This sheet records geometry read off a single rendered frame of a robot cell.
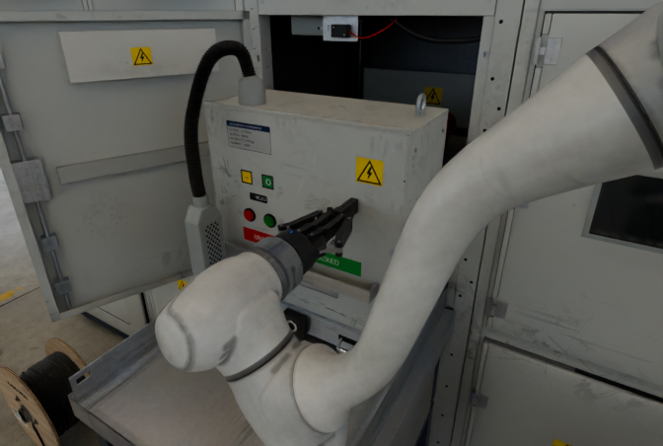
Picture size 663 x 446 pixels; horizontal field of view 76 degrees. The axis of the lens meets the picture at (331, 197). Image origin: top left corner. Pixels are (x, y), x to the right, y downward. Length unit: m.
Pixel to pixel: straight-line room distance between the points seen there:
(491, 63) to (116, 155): 0.92
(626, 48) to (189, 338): 0.47
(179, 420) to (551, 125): 0.85
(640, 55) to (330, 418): 0.46
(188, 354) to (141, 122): 0.80
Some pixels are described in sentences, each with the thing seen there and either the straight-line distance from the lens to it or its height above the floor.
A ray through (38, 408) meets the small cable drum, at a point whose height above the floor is 0.32.
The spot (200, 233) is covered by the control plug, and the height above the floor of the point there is 1.13.
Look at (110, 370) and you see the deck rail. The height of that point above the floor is 0.87.
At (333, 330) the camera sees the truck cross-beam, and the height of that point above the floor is 0.91.
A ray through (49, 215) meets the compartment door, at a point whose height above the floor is 1.12.
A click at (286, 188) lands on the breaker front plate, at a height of 1.23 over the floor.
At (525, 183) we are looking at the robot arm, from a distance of 0.36.
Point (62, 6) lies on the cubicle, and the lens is 1.94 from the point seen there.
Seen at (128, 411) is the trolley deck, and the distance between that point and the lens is 1.03.
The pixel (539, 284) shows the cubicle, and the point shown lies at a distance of 1.09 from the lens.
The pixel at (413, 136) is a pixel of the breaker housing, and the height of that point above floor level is 1.38.
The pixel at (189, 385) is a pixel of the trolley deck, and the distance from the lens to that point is 1.04.
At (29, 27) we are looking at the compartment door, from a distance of 1.16.
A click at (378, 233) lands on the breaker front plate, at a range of 0.84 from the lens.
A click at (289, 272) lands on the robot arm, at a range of 0.60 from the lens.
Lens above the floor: 1.58
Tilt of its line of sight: 24 degrees down
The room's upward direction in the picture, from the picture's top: straight up
